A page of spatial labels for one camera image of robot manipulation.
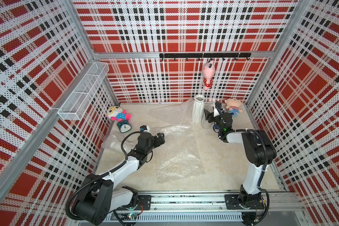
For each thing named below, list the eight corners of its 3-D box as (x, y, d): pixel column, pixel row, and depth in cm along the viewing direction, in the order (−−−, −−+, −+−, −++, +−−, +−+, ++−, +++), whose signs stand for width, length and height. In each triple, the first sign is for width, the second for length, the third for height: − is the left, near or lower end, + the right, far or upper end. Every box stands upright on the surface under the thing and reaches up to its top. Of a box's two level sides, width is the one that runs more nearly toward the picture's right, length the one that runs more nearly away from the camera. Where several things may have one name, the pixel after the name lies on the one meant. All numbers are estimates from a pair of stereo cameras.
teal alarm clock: (121, 134, 103) (118, 128, 97) (119, 128, 106) (116, 122, 100) (132, 129, 106) (129, 123, 100) (130, 124, 109) (127, 118, 103)
